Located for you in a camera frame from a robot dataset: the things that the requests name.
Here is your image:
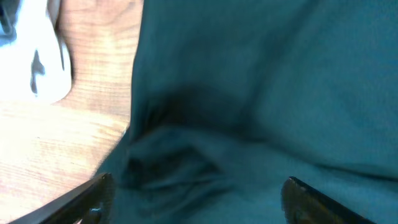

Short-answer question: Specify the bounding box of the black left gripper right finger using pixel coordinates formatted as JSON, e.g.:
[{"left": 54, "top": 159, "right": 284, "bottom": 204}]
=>
[{"left": 281, "top": 176, "right": 375, "bottom": 224}]

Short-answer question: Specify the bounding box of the white folded garment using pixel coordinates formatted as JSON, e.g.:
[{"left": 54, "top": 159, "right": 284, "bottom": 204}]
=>
[{"left": 1, "top": 0, "right": 72, "bottom": 103}]

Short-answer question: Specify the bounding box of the plain black t-shirt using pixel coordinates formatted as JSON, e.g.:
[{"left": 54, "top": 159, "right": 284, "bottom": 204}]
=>
[{"left": 99, "top": 0, "right": 397, "bottom": 223}]

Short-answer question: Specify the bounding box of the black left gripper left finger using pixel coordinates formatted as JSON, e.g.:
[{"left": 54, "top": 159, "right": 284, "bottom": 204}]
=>
[{"left": 10, "top": 173, "right": 115, "bottom": 224}]

